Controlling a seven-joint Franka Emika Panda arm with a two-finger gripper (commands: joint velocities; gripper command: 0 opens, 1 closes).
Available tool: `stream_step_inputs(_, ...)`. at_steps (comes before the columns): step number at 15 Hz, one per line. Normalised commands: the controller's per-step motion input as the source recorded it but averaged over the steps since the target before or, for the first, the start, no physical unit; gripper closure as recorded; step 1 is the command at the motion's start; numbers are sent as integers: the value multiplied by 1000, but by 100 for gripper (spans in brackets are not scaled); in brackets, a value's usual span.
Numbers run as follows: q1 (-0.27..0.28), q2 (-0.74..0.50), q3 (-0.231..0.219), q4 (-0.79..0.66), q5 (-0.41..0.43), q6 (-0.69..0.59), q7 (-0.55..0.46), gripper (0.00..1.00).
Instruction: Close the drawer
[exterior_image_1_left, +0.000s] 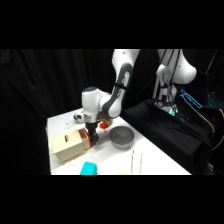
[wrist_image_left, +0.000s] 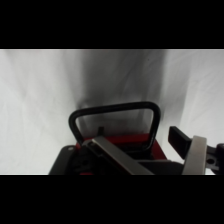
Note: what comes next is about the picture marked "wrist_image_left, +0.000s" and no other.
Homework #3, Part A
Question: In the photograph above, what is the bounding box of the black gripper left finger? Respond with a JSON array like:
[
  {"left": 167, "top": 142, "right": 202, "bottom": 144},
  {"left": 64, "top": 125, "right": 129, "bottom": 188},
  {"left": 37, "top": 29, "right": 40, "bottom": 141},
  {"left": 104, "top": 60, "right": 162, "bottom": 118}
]
[{"left": 81, "top": 135, "right": 155, "bottom": 176}]

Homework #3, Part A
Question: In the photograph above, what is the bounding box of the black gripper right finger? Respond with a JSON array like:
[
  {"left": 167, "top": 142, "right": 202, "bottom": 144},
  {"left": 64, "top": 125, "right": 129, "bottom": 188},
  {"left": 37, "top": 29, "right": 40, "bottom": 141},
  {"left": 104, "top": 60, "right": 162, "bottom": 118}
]
[{"left": 167, "top": 125, "right": 208, "bottom": 176}]

